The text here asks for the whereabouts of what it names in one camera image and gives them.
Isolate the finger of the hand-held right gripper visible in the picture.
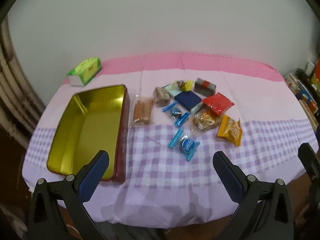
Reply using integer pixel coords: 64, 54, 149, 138
298, 142, 320, 183

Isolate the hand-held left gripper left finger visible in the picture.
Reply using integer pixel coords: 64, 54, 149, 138
27, 150, 110, 240

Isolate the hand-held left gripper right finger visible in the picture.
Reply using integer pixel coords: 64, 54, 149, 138
212, 151, 294, 240

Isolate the gold rectangular tin box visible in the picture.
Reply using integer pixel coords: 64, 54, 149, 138
47, 84, 131, 183

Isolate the yellow orange snack packet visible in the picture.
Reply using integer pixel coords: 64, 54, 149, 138
216, 114, 243, 147

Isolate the blue candy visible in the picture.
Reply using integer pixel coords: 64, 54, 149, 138
162, 102, 190, 127
169, 128, 201, 161

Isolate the clear packet with golden print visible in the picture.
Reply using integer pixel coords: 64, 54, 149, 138
191, 109, 223, 137

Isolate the red snack packet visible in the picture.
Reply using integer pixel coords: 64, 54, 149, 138
201, 92, 235, 117

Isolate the clear packet of orange crackers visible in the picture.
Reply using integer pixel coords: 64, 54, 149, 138
130, 94, 154, 127

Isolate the navy blue snack packet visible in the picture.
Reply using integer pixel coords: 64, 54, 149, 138
162, 84, 208, 114

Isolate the grey packet with red band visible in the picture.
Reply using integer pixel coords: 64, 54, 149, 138
194, 77, 218, 97

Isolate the brown cake packet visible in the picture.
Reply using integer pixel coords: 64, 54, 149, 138
153, 87, 171, 107

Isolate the shelf of assorted goods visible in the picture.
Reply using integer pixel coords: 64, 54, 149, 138
285, 57, 320, 128

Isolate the brown wooden cabinet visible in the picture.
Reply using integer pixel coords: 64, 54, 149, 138
0, 115, 33, 213

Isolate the yellow candy packet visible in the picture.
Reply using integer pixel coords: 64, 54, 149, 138
172, 79, 194, 92

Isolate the green tissue box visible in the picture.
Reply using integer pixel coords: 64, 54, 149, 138
66, 57, 103, 87

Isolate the beige patterned curtain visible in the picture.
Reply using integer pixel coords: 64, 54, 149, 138
0, 15, 47, 145

